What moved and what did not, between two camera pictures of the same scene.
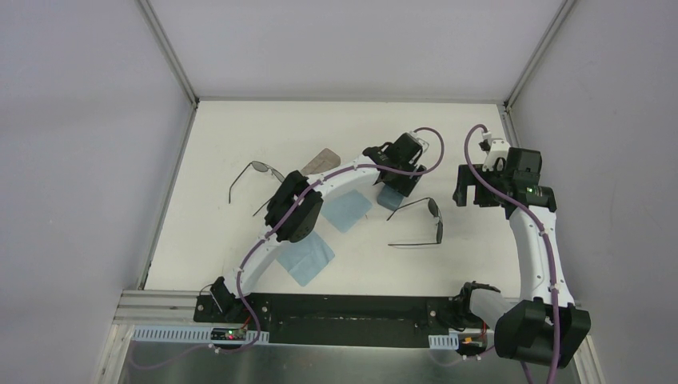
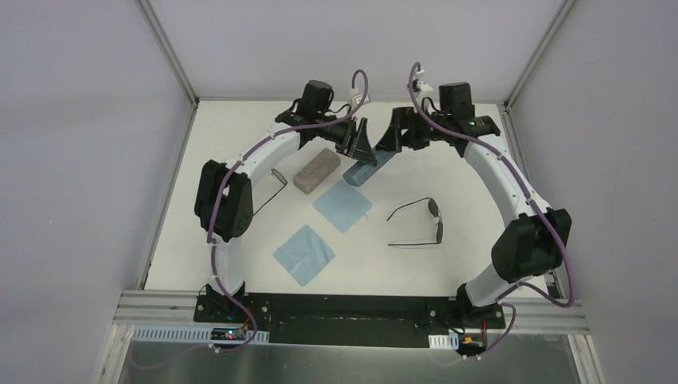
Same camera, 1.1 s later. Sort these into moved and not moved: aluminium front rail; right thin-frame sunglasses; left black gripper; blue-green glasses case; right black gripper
Moved: left black gripper; right black gripper; blue-green glasses case
Not moved: right thin-frame sunglasses; aluminium front rail
